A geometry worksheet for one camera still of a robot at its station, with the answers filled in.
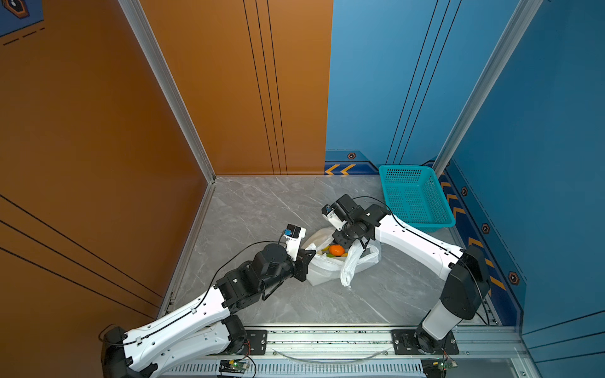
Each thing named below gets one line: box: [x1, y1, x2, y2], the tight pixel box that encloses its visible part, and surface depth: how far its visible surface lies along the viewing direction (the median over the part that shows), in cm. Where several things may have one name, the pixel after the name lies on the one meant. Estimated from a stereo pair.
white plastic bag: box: [301, 226, 383, 288], surface depth 77 cm
